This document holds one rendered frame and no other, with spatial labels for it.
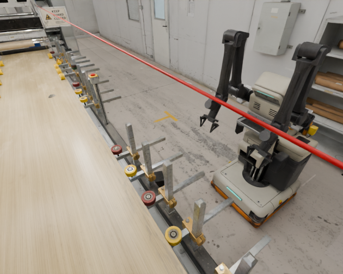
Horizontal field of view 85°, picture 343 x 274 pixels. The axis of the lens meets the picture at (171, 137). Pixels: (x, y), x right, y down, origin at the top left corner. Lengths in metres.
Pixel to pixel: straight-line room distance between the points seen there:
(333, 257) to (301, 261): 0.29
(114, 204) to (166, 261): 0.40
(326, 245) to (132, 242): 1.81
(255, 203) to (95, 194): 1.38
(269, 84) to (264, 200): 1.09
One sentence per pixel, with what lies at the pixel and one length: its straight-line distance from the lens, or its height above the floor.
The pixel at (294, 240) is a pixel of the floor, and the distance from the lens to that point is 2.25.
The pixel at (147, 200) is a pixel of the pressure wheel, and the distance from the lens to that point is 1.10.
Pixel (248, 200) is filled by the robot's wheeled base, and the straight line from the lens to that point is 1.96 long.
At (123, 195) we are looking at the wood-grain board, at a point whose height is 0.90.
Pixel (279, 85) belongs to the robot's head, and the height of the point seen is 1.35.
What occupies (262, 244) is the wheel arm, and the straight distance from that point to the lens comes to 1.16.
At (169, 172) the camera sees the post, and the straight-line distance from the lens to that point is 0.97.
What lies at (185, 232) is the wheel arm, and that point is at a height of 0.84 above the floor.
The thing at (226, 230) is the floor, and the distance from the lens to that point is 2.07.
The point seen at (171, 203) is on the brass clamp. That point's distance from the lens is 1.15.
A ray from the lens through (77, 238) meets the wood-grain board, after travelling 1.11.
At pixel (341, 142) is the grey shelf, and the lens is 3.42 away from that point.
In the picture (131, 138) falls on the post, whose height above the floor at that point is 0.99.
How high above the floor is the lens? 1.82
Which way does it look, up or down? 38 degrees down
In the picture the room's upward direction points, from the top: 2 degrees counter-clockwise
